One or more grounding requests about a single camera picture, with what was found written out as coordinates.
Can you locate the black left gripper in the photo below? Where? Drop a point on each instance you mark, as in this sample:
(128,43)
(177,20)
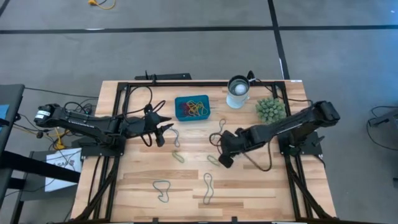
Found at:
(146,123)

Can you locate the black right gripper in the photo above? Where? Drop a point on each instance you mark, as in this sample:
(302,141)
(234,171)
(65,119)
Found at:
(233,141)

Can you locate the grey rubber band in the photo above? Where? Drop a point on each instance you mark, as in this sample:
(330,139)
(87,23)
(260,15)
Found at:
(223,121)

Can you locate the red rubber band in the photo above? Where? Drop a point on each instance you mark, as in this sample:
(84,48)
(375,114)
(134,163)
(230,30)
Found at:
(184,109)

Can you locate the teal rubber band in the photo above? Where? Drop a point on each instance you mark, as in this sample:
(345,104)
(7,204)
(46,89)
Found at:
(207,173)
(163,181)
(177,146)

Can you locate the green rubber band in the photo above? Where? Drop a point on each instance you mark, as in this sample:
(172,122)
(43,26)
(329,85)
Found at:
(179,158)
(214,161)

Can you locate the yellow rubber band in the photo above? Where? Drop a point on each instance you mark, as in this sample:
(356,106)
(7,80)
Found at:
(199,109)

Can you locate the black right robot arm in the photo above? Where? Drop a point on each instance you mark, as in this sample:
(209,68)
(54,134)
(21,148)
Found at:
(295,124)

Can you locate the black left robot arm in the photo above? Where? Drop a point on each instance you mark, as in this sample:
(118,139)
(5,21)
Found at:
(87,123)

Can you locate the teal plastic bin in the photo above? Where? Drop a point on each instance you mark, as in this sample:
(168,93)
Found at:
(177,99)

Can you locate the white cup with ball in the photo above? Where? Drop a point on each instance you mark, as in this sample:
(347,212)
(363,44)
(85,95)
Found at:
(237,102)

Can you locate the black bar with antenna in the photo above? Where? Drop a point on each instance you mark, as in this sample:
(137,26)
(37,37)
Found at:
(174,76)

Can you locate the green potted plant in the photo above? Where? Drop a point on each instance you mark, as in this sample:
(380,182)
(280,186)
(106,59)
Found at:
(270,110)

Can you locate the white paper sheet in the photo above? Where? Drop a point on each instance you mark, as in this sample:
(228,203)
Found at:
(66,155)

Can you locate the black beam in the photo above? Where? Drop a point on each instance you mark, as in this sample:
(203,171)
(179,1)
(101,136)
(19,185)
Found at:
(31,166)

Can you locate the blue item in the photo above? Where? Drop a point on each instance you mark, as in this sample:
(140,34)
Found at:
(3,113)

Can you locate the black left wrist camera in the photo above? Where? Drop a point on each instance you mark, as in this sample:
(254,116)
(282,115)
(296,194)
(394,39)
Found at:
(160,138)

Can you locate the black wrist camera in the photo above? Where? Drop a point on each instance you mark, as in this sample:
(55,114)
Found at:
(226,161)
(160,138)

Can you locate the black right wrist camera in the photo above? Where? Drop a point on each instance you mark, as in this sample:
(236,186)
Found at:
(226,161)

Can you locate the black metal table frame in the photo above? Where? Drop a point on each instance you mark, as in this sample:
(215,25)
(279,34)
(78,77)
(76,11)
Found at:
(140,84)

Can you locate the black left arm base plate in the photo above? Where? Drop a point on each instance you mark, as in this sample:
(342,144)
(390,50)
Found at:
(93,151)

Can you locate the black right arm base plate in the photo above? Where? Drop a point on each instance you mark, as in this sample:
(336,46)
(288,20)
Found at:
(315,149)

